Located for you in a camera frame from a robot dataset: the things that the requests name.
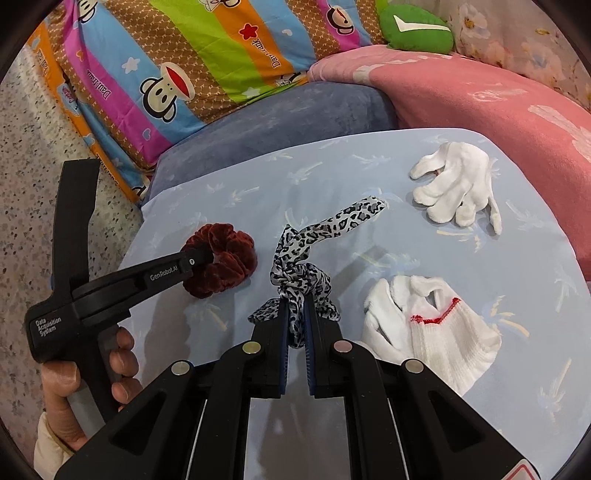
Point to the grey floral cloth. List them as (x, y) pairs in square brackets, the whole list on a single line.
[(508, 46)]

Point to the leopard print scrunchie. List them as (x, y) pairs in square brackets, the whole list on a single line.
[(295, 263)]

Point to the striped monkey print pillow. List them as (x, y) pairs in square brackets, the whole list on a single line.
[(92, 134), (207, 69)]

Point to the blue-grey velvet cushion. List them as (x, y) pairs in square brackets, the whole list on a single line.
[(277, 120)]

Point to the white knit glove red trim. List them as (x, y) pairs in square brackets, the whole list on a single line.
[(457, 346)]

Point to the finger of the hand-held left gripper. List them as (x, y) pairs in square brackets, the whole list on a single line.
[(198, 261)]

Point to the pink blanket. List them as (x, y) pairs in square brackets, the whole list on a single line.
[(485, 115)]

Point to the dark red velvet scrunchie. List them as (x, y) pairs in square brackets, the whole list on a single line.
[(231, 263)]

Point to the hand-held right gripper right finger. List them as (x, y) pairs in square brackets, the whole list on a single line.
[(308, 369)]

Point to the green round cushion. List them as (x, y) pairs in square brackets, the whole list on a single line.
[(415, 39)]

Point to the person's left hand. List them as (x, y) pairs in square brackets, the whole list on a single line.
[(57, 387)]

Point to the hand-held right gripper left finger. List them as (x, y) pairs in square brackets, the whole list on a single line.
[(285, 369)]

